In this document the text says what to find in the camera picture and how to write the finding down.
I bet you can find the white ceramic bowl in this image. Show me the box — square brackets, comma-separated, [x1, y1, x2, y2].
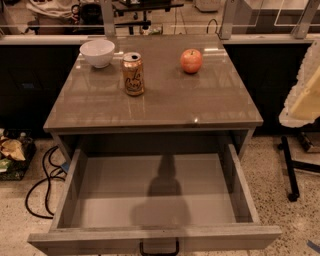
[80, 39, 115, 68]

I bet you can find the red apple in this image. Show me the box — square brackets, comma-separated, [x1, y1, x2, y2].
[180, 49, 202, 74]

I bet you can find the orange LaCroix soda can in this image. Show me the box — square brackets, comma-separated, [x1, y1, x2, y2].
[121, 52, 144, 96]

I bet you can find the black office chair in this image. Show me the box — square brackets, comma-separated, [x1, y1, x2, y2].
[71, 2, 153, 36]

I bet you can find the grey cabinet with glossy top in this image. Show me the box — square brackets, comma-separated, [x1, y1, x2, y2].
[44, 34, 263, 159]

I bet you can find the bin of snack bags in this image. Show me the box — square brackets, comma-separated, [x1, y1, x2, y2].
[0, 128, 36, 181]

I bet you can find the open grey top drawer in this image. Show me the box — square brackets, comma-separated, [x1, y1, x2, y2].
[28, 145, 281, 256]

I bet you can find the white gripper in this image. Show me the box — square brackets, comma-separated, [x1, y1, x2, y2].
[279, 41, 320, 128]

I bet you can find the black wheeled stand base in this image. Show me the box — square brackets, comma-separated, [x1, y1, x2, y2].
[278, 136, 320, 202]

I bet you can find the black floor cable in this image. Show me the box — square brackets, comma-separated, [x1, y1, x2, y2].
[24, 145, 67, 220]

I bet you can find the black drawer handle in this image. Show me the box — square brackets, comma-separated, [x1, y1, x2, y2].
[139, 240, 180, 256]

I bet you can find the blue tape on floor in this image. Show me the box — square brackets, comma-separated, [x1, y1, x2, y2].
[307, 240, 320, 254]

